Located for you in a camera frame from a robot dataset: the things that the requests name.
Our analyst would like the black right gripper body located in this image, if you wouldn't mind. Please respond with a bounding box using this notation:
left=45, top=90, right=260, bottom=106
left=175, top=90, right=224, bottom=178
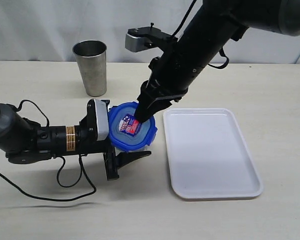
left=137, top=56, right=188, bottom=105

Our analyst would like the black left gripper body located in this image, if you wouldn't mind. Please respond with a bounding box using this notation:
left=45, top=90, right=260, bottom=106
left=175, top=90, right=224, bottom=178
left=79, top=100, right=119, bottom=181

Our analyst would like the clear plastic tall container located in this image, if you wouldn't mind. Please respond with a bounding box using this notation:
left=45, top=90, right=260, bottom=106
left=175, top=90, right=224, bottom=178
left=115, top=144, right=150, bottom=153

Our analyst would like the blue container lid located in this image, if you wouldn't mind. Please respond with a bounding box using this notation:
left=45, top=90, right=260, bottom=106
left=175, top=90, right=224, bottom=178
left=108, top=101, right=157, bottom=146

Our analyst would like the stainless steel cup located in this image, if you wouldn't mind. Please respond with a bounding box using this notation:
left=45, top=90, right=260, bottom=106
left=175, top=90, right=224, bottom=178
left=72, top=39, right=107, bottom=97

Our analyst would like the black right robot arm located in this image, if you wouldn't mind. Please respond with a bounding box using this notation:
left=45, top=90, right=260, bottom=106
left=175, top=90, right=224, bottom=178
left=128, top=0, right=300, bottom=122

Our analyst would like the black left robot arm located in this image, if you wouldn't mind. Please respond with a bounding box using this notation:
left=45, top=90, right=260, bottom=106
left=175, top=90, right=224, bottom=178
left=0, top=98, right=151, bottom=180

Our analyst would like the white plastic tray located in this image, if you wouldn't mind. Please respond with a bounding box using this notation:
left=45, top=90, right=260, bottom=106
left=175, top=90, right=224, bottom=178
left=163, top=107, right=263, bottom=201

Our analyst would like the white backdrop curtain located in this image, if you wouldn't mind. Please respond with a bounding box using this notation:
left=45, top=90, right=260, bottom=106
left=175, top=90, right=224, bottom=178
left=0, top=0, right=300, bottom=64

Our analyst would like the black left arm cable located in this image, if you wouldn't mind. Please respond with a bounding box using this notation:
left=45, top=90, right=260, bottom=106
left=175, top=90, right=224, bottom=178
left=0, top=99, right=98, bottom=202

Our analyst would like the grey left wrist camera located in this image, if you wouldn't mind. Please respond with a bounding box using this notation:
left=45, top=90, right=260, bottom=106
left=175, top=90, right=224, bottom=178
left=87, top=98, right=109, bottom=141

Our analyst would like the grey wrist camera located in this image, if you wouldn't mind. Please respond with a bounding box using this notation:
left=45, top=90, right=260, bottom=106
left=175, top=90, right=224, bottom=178
left=125, top=23, right=178, bottom=53
left=87, top=98, right=109, bottom=141

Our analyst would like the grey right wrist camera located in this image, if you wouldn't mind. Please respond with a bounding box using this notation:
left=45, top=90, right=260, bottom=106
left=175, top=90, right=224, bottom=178
left=125, top=23, right=178, bottom=53

